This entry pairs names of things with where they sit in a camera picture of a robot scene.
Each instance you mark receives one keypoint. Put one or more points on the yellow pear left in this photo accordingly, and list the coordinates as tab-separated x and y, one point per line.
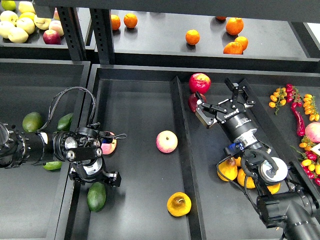
229	168

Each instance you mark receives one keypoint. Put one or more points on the black tray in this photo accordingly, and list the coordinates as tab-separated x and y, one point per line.
34	202
137	101

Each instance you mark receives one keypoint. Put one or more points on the red cherry tomato vine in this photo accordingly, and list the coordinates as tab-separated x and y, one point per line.
293	96

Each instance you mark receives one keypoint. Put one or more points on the black tray divider right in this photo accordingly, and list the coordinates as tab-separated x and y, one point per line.
280	132

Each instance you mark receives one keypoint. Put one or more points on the pink apple right edge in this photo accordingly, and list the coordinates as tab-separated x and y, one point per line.
312	132

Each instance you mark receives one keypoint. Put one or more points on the orange cherry tomato vine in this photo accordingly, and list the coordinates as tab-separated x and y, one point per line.
278	99
310	107

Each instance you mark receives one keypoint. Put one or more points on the bright red apple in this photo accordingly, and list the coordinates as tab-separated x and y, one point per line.
199	82

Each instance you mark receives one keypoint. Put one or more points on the black tray divider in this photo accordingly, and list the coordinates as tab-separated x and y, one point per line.
280	132
186	158

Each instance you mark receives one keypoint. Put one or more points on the bright green avocado lowest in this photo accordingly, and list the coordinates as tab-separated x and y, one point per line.
53	165

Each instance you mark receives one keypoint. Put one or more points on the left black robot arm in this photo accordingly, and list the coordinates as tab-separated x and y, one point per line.
81	148

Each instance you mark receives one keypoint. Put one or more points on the pink apple left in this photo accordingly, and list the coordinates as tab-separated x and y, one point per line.
107	146

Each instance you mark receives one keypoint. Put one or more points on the mixed cherry tomato bunch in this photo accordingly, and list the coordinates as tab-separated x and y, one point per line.
309	160

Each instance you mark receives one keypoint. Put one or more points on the white label card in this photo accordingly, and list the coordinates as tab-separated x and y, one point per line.
316	149

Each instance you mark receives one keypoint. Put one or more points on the pink apple centre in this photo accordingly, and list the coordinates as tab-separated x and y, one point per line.
166	141

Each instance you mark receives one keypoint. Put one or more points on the yellow pear middle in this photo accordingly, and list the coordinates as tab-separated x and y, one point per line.
238	161

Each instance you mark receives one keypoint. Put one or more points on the orange on shelf left edge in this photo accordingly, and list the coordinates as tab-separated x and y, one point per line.
115	22

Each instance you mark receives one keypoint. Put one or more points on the orange cherry tomato vine left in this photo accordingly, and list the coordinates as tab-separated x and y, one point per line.
278	99

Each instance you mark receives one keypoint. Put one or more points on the green avocado by tray wall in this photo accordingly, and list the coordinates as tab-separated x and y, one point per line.
64	122

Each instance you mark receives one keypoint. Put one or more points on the yellow pear upper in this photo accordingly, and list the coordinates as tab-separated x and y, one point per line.
241	176

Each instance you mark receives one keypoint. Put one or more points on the red chili pepper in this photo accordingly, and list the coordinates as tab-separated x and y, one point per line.
300	124

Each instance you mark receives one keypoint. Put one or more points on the black upper shelf left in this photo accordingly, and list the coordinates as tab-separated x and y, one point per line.
35	47

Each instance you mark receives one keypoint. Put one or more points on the orange cherry tomato vine right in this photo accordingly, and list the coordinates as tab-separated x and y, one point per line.
310	107

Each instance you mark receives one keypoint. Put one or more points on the yellow pear lower right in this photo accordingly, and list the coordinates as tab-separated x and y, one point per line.
273	189

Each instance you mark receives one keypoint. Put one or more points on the orange on shelf front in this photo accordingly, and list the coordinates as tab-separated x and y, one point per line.
233	48

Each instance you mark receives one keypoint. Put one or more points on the black left tray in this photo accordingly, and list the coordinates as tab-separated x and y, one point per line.
34	202

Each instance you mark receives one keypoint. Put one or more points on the red apple on shelf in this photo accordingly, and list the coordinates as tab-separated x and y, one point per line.
51	37

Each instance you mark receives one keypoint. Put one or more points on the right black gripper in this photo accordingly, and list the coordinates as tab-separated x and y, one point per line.
236	123

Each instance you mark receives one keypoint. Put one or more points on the black tray divider left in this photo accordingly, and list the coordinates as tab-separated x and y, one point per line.
186	158

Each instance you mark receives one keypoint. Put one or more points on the black shelf post right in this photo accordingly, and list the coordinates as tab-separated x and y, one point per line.
103	33

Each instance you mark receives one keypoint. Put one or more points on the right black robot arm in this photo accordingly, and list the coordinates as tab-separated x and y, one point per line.
285	198

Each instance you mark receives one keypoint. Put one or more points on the orange on shelf centre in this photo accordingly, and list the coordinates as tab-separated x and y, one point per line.
192	37

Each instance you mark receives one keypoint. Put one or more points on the black upper shelf right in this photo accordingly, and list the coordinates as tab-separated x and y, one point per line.
159	40

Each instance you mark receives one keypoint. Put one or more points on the large orange on shelf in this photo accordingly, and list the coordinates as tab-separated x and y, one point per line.
234	26

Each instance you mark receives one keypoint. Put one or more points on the orange on shelf right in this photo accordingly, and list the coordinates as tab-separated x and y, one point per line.
243	41

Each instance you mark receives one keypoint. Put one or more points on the dark red apple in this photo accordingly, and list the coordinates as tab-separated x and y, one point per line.
192	102

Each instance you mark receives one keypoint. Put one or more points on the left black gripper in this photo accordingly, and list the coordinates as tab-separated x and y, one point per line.
92	171

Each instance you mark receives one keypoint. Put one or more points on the dark green avocado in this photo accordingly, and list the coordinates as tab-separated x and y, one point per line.
96	197

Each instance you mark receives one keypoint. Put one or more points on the black centre tray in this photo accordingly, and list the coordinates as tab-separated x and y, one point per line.
137	101

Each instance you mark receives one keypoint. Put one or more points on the black shelf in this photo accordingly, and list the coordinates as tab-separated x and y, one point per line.
159	40
35	47

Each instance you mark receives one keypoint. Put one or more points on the yellow pear with stem up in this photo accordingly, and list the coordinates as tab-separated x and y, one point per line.
179	204

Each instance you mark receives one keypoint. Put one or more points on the orange partly hidden top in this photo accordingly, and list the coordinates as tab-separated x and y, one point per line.
221	18

